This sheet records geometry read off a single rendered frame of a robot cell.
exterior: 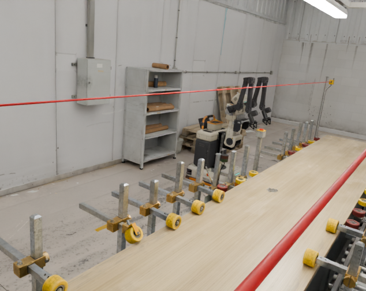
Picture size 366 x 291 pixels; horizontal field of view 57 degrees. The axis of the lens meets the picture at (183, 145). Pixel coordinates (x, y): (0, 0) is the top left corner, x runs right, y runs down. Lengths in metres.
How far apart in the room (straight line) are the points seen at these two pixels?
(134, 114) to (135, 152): 0.60
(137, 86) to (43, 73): 1.41
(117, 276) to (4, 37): 3.23
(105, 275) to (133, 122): 3.93
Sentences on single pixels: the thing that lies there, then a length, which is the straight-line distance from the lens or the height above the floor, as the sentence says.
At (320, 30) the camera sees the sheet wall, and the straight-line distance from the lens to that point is 10.54.
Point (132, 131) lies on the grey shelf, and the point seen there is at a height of 0.58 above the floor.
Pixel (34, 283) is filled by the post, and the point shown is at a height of 0.85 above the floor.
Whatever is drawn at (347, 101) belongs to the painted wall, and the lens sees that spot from 10.31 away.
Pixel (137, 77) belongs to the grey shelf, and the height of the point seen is 1.42.
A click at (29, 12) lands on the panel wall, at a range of 4.42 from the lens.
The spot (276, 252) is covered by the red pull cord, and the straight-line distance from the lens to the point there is 0.23.
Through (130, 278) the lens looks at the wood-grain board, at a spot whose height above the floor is 0.90.
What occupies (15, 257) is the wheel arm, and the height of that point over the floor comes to 0.96.
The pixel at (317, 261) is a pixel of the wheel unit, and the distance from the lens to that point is 1.84.
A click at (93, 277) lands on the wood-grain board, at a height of 0.90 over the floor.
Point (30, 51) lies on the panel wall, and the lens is 4.42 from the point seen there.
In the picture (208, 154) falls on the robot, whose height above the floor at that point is 0.51.
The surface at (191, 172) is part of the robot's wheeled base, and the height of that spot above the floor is 0.20.
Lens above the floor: 1.87
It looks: 16 degrees down
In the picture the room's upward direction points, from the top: 5 degrees clockwise
